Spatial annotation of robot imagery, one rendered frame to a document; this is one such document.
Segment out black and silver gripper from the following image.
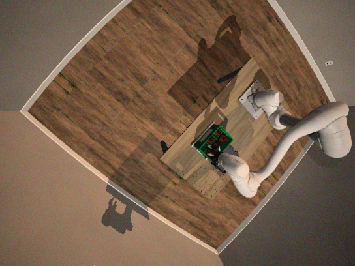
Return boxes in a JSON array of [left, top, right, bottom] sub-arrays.
[[208, 145, 223, 165]]

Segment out green bottle crate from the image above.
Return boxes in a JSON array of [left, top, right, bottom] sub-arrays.
[[194, 124, 230, 162]]

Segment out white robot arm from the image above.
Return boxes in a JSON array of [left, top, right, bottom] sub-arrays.
[[218, 87, 352, 198]]

